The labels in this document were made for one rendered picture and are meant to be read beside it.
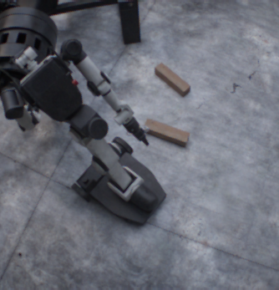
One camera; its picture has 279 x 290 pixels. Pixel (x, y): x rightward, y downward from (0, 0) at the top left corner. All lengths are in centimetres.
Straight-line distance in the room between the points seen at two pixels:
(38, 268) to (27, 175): 85
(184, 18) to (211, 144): 164
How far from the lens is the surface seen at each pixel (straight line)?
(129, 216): 230
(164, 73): 293
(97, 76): 163
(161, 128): 261
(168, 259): 244
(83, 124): 154
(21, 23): 222
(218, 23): 366
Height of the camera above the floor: 243
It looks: 66 degrees down
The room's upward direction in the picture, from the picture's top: 8 degrees counter-clockwise
